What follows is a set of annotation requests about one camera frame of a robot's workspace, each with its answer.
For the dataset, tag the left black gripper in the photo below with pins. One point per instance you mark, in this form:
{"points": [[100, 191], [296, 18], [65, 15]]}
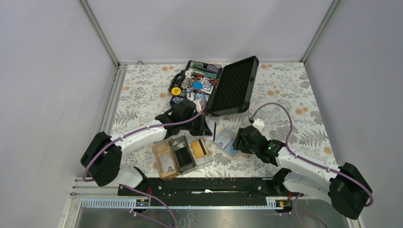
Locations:
{"points": [[203, 129]]}

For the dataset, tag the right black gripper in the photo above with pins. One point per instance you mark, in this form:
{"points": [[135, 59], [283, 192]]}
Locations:
{"points": [[237, 142]]}

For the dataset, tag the gold magnetic stripe cards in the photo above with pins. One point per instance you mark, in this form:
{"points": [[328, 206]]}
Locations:
{"points": [[199, 148]]}

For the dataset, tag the white VIP card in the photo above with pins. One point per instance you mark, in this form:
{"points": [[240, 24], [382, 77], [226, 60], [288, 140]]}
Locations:
{"points": [[224, 138]]}

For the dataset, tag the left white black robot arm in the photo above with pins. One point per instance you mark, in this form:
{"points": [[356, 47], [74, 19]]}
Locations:
{"points": [[102, 158]]}

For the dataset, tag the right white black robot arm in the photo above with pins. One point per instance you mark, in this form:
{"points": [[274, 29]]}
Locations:
{"points": [[343, 187]]}

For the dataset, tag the clear transparent card holder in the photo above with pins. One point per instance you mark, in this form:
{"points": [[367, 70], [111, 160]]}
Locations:
{"points": [[204, 161]]}

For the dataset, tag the smoky black card holder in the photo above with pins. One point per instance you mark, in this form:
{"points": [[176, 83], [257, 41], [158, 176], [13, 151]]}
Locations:
{"points": [[177, 143]]}

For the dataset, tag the black VIP cards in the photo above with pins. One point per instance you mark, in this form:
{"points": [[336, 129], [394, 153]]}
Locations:
{"points": [[183, 157]]}

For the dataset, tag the blue playing card deck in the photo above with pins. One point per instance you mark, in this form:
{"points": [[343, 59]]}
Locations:
{"points": [[207, 86]]}

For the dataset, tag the amber transparent card holder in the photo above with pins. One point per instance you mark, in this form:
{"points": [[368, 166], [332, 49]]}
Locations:
{"points": [[159, 149]]}

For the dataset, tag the silver magnetic stripe cards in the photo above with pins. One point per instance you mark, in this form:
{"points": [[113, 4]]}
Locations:
{"points": [[167, 163]]}

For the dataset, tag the black poker chip case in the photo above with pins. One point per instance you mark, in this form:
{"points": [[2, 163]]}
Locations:
{"points": [[233, 85]]}

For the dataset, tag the blue round poker chip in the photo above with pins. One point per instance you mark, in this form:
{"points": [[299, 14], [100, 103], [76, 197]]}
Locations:
{"points": [[197, 85]]}

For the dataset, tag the yellow round poker chip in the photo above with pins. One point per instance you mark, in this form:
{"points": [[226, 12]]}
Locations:
{"points": [[176, 91]]}

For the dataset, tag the floral patterned table mat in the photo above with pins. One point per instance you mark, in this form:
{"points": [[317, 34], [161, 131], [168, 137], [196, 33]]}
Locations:
{"points": [[282, 97]]}

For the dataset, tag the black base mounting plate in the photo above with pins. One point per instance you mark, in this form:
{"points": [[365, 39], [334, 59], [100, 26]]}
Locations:
{"points": [[211, 192]]}

